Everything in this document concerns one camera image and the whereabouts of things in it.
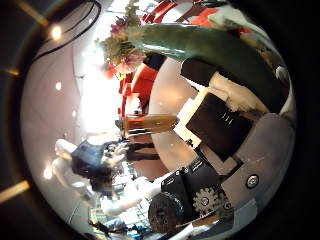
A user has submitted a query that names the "orange beanbag seat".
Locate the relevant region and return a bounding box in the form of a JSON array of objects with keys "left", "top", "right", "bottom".
[{"left": 188, "top": 7, "right": 219, "bottom": 28}]

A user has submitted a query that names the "thin black cable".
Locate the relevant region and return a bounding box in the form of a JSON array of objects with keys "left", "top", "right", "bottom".
[{"left": 33, "top": 0, "right": 103, "bottom": 63}]

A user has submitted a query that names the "bouquet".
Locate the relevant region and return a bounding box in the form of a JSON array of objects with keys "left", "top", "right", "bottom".
[{"left": 96, "top": 0, "right": 292, "bottom": 114}]

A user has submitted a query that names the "orange sofa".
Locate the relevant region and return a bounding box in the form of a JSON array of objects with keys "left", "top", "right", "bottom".
[{"left": 118, "top": 63, "right": 160, "bottom": 116}]

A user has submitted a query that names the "amber glass vase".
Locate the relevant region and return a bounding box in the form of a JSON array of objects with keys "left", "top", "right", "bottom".
[{"left": 122, "top": 113, "right": 180, "bottom": 138}]

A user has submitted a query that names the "person in blue shirt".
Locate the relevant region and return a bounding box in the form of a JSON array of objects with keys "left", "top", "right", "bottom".
[{"left": 69, "top": 138, "right": 162, "bottom": 178}]

